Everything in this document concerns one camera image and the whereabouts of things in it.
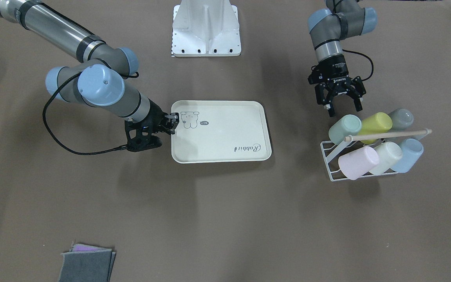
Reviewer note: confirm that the grey cup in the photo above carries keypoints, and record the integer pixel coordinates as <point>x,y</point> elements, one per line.
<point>402,119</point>

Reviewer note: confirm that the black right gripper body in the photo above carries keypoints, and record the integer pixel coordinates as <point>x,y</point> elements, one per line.
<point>156,114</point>

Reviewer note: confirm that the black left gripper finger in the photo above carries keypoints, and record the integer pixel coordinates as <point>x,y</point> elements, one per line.
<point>324,96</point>
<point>355,89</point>

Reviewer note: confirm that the grey folded cloth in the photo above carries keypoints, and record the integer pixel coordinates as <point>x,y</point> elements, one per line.
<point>87,266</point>

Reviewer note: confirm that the light blue cup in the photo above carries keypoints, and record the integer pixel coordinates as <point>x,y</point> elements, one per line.
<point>412,149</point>

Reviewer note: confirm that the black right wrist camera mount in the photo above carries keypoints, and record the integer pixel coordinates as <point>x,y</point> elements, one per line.
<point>140,136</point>

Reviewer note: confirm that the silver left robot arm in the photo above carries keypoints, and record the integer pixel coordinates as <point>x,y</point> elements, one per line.
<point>339,20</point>

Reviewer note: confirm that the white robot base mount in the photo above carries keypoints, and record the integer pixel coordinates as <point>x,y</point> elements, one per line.
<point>205,28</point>

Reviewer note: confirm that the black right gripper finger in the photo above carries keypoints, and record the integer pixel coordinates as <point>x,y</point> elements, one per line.
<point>169,128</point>
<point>173,117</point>

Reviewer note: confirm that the pink cup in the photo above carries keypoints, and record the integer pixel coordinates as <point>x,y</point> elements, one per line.
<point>358,162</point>

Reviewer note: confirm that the purple cloth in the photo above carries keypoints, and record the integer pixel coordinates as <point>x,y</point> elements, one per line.
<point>84,247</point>

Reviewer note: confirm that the white wire cup rack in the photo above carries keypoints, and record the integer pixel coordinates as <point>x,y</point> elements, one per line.
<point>331,156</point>

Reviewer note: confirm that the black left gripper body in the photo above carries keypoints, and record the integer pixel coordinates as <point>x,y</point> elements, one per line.
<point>334,67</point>

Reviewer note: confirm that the cream rabbit tray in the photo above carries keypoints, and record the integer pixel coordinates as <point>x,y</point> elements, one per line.
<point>220,131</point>

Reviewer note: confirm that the yellow cup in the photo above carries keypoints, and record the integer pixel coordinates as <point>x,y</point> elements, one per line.
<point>378,123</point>

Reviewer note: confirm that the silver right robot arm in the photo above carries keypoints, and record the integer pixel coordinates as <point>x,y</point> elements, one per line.
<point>99,79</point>

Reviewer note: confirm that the cream white cup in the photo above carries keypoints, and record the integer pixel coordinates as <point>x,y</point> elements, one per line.
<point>389,154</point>

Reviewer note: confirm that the green cup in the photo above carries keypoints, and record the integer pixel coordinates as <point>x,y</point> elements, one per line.
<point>348,125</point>

